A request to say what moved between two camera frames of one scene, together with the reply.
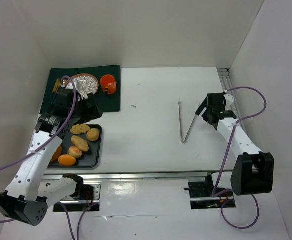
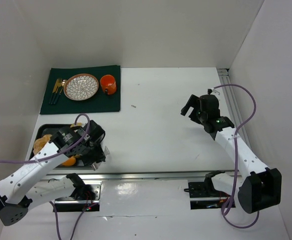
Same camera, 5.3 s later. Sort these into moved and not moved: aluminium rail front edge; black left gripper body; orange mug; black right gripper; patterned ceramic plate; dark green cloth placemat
Moved: black right gripper; black left gripper body
Not moved: dark green cloth placemat; patterned ceramic plate; aluminium rail front edge; orange mug
